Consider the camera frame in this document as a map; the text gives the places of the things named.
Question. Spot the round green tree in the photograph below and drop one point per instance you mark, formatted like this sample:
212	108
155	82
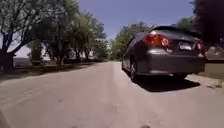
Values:
128	38

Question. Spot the large green tree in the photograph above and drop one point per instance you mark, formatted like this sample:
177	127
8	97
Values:
7	58

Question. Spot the group of green trees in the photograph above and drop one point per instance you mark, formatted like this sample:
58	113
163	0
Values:
83	36

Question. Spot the dark red-leaved tree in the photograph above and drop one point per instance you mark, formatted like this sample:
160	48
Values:
210	20

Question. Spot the pale concrete kerb strip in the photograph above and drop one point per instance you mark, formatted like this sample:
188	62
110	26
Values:
213	83

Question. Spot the shaded grass verge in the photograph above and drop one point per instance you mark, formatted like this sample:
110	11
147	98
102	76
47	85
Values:
36	70

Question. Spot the green grass lawn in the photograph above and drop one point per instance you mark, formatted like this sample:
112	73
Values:
215	70

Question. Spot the pale pinkish-grey road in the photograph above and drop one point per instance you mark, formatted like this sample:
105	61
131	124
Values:
93	100

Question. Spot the dark grey car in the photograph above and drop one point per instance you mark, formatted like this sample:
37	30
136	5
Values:
166	60

